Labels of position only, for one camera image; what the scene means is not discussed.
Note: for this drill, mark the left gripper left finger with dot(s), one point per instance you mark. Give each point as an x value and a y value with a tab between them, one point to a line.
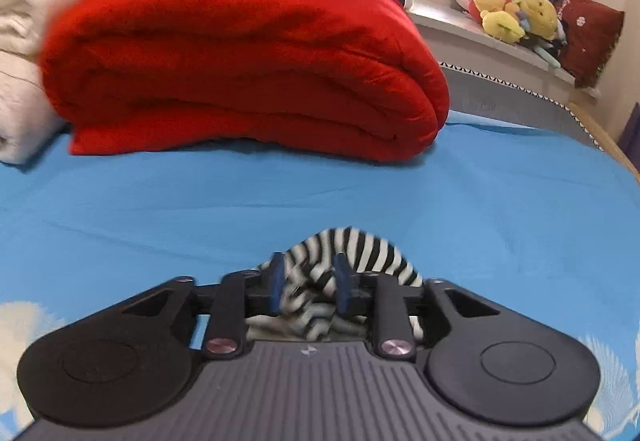
131	360

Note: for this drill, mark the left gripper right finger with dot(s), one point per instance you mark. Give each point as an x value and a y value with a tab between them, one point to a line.
488	361

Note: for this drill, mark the black white striped garment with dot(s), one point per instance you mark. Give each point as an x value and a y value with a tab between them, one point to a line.
321	279

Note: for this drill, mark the blue patterned bed sheet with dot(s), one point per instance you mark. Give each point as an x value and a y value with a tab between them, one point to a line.
531	219

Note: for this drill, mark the cream folded blanket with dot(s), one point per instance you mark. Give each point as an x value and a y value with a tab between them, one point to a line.
28	120

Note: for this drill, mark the purple box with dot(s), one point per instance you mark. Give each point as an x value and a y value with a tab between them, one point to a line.
629	141

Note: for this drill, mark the red folded blanket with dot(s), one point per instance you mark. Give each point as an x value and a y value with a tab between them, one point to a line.
345	77

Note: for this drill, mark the dark red cushion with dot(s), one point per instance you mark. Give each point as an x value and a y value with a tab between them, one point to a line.
592	31

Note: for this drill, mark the yellow plush toy pile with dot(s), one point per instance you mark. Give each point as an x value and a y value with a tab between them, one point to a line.
533	24

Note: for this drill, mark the wooden bed frame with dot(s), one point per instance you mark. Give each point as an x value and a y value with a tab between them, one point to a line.
602	139

